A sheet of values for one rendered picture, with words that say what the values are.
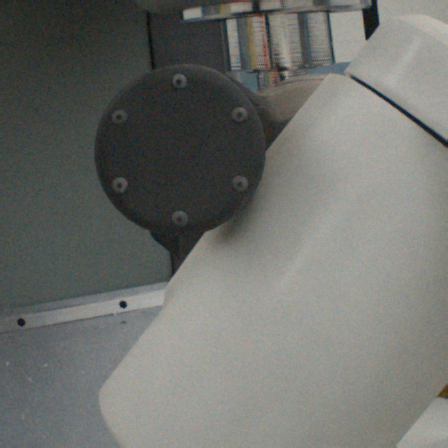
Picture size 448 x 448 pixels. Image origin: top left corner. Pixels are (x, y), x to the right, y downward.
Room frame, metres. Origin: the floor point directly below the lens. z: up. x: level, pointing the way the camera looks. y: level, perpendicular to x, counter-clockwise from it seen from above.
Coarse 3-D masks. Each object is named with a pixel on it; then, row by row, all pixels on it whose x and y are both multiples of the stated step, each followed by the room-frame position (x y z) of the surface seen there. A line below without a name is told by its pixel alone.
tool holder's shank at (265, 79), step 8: (248, 72) 0.48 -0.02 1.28; (256, 72) 0.47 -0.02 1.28; (264, 72) 0.47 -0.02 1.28; (272, 72) 0.47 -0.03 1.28; (280, 72) 0.47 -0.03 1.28; (288, 72) 0.47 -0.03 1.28; (296, 72) 0.47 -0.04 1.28; (304, 72) 0.48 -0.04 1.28; (264, 80) 0.48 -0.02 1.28; (272, 80) 0.47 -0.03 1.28; (280, 80) 0.47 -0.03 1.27; (264, 88) 0.48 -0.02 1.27
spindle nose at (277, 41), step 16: (256, 16) 0.46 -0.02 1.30; (272, 16) 0.46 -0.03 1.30; (288, 16) 0.46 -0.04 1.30; (304, 16) 0.46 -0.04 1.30; (320, 16) 0.47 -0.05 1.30; (224, 32) 0.48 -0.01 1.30; (240, 32) 0.47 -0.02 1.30; (256, 32) 0.46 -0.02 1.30; (272, 32) 0.46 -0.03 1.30; (288, 32) 0.46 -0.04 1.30; (304, 32) 0.46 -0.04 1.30; (320, 32) 0.47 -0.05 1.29; (240, 48) 0.47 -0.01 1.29; (256, 48) 0.46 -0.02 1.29; (272, 48) 0.46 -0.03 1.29; (288, 48) 0.46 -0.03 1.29; (304, 48) 0.46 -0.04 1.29; (320, 48) 0.47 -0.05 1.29; (240, 64) 0.47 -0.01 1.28; (256, 64) 0.46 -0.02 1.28; (272, 64) 0.46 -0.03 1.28; (288, 64) 0.46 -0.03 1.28; (304, 64) 0.46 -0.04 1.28; (320, 64) 0.47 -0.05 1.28
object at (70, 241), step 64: (64, 0) 0.83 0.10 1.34; (128, 0) 0.85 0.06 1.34; (0, 64) 0.81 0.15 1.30; (64, 64) 0.83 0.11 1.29; (128, 64) 0.85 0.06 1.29; (0, 128) 0.81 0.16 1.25; (64, 128) 0.83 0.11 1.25; (0, 192) 0.80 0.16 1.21; (64, 192) 0.82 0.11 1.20; (0, 256) 0.80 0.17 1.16; (64, 256) 0.82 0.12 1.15; (128, 256) 0.84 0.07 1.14
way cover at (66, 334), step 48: (144, 288) 0.84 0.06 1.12; (0, 336) 0.78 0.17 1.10; (48, 336) 0.80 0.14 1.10; (96, 336) 0.81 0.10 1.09; (0, 384) 0.76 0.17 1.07; (48, 384) 0.78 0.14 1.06; (96, 384) 0.79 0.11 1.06; (0, 432) 0.75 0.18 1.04; (48, 432) 0.76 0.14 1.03; (96, 432) 0.77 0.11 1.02
